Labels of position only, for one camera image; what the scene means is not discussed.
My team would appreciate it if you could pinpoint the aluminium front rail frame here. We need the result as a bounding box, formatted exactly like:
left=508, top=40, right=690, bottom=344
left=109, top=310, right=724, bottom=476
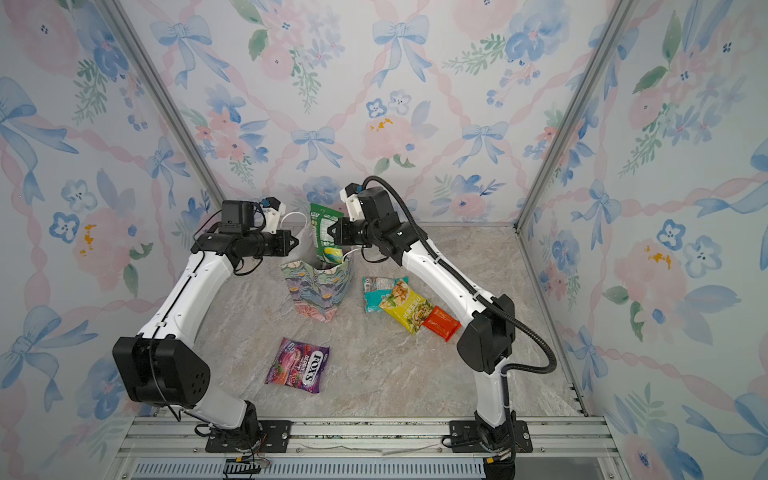
left=106, top=417, right=629, bottom=479

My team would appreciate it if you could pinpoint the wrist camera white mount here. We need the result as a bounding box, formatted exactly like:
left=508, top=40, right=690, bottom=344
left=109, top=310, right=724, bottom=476
left=261, top=197, right=287, bottom=234
left=339, top=183, right=365, bottom=221

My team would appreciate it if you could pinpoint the red orange snack packet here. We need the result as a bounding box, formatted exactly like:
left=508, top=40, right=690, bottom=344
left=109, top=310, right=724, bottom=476
left=423, top=306, right=461, bottom=342

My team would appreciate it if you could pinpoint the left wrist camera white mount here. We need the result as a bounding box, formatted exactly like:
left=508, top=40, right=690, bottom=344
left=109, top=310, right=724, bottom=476
left=261, top=197, right=287, bottom=234

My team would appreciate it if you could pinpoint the left aluminium corner post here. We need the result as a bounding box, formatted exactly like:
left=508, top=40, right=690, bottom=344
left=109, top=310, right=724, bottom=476
left=95, top=0, right=225, bottom=207

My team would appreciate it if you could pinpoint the yellow snack bag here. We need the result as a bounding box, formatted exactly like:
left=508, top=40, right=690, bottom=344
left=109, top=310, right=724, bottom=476
left=379, top=279, right=435, bottom=334

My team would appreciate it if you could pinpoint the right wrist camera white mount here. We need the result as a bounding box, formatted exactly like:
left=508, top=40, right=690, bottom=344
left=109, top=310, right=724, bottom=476
left=339, top=183, right=365, bottom=221

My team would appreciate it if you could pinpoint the right aluminium corner post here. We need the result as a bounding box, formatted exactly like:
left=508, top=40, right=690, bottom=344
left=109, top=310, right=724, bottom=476
left=514, top=0, right=636, bottom=235

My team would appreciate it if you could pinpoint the green Fox's candy bag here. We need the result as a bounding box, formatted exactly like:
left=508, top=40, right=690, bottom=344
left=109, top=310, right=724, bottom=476
left=310, top=203, right=344, bottom=264

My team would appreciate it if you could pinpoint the floral paper gift bag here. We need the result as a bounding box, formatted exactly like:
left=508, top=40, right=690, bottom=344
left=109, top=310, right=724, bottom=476
left=281, top=211, right=353, bottom=323

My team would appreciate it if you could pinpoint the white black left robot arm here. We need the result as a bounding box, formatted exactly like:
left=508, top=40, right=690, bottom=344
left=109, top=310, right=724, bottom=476
left=112, top=230, right=299, bottom=451

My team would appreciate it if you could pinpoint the teal Fox's bag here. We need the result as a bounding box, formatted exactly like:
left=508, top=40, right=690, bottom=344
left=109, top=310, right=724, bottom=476
left=362, top=276, right=409, bottom=313

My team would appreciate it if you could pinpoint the black corrugated cable conduit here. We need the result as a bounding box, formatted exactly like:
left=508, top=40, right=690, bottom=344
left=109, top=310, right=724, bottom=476
left=361, top=175, right=558, bottom=376

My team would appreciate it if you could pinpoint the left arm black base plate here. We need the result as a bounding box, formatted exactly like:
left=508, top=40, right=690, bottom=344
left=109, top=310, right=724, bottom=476
left=204, top=420, right=293, bottom=454

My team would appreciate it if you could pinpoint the purple Fox's bag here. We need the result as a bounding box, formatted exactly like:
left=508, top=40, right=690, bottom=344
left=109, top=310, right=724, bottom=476
left=265, top=338, right=330, bottom=394

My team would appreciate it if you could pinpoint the aluminium corner post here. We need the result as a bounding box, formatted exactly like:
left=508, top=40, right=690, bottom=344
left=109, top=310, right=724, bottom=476
left=514, top=0, right=636, bottom=235
left=95, top=0, right=225, bottom=207

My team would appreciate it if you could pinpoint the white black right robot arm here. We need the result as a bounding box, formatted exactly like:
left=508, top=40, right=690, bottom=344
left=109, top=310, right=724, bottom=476
left=327, top=183, right=515, bottom=452

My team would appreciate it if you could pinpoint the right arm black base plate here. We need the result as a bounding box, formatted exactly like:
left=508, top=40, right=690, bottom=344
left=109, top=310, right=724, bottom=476
left=441, top=420, right=533, bottom=454

